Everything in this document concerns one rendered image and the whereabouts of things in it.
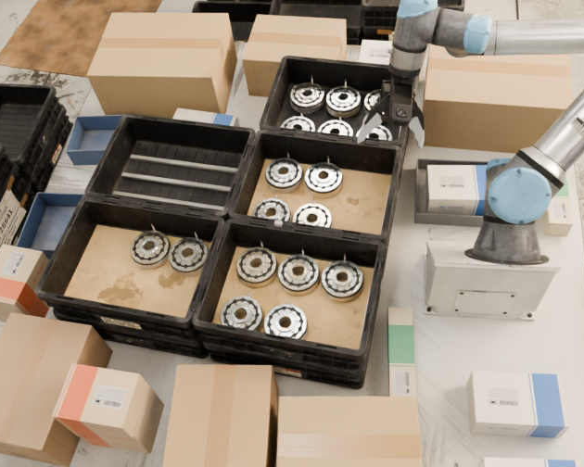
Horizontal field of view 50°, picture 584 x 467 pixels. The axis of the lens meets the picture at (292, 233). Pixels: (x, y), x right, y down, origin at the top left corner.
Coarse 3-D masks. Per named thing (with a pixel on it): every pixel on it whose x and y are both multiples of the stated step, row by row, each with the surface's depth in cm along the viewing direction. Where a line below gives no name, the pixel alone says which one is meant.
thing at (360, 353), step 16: (224, 224) 157; (240, 224) 157; (256, 224) 157; (272, 224) 156; (224, 240) 155; (352, 240) 152; (368, 240) 151; (208, 272) 150; (208, 288) 148; (368, 304) 142; (192, 320) 144; (368, 320) 140; (240, 336) 142; (256, 336) 140; (368, 336) 138; (320, 352) 139; (336, 352) 137; (352, 352) 136
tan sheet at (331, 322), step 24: (240, 288) 158; (264, 288) 158; (216, 312) 155; (264, 312) 154; (312, 312) 153; (336, 312) 153; (360, 312) 152; (312, 336) 150; (336, 336) 149; (360, 336) 149
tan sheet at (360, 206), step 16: (272, 160) 180; (304, 176) 176; (352, 176) 175; (368, 176) 174; (384, 176) 174; (256, 192) 174; (272, 192) 174; (304, 192) 173; (352, 192) 172; (368, 192) 171; (384, 192) 171; (336, 208) 169; (352, 208) 169; (368, 208) 168; (384, 208) 168; (336, 224) 166; (352, 224) 166; (368, 224) 166
